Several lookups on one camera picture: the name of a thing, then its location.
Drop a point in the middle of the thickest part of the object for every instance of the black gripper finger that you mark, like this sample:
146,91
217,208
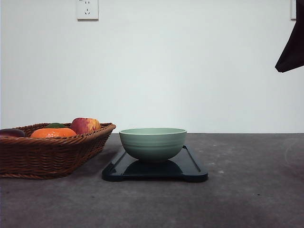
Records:
292,55

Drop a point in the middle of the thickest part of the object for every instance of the light green ceramic bowl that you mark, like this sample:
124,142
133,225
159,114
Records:
152,144

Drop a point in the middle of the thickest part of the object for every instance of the brown wicker basket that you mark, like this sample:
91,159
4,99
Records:
27,157

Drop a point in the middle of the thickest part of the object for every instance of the dark blue rectangular tray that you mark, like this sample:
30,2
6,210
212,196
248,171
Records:
183,166

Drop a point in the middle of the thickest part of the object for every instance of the red yellow apple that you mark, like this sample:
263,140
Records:
85,125

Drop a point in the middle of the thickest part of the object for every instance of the dark green fruit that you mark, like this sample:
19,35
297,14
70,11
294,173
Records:
55,125

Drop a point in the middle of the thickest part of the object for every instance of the orange tangerine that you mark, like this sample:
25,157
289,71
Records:
52,133

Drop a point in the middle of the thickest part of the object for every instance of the dark purple fruit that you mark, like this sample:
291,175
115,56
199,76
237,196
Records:
12,133

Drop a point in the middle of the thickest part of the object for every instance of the white wall socket right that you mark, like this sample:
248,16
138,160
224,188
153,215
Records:
293,10

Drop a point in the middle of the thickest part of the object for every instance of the white wall socket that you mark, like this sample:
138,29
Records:
87,11
293,10

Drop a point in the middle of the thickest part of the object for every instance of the white wall socket left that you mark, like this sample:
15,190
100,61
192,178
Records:
87,11

